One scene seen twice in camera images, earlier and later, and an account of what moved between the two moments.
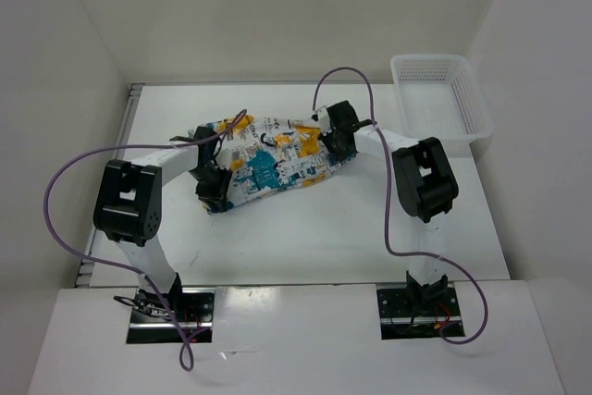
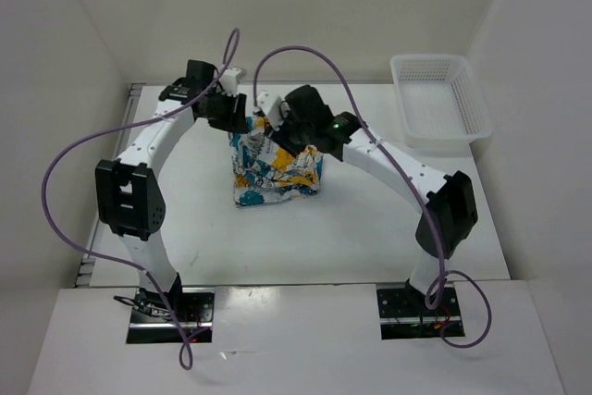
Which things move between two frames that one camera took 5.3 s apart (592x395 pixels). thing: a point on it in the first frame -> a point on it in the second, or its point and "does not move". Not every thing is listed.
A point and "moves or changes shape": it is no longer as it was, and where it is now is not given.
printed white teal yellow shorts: [265, 154] moves or changes shape
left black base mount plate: [151, 322] does not move
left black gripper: [215, 197] -> [233, 123]
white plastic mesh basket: [440, 96] does not move
